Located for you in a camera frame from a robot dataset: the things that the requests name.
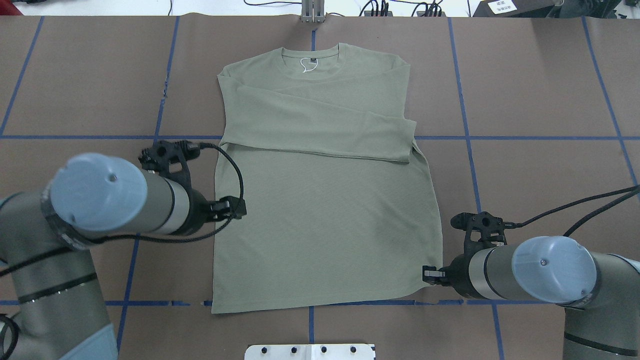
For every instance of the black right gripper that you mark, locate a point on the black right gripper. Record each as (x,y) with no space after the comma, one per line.
(459,274)

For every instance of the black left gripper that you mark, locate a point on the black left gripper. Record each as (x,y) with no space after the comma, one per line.
(198,213)

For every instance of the olive green long-sleeve shirt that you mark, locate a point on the olive green long-sleeve shirt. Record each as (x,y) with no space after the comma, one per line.
(340,201)

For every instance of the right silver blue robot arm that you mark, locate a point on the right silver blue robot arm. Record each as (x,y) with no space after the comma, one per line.
(599,292)

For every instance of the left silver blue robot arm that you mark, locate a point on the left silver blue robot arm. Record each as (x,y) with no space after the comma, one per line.
(47,234)

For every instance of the black box with label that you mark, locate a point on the black box with label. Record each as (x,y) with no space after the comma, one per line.
(516,8)

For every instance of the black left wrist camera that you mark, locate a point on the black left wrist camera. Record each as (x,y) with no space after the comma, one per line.
(169,159)

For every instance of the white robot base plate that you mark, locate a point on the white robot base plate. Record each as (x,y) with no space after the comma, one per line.
(322,351)

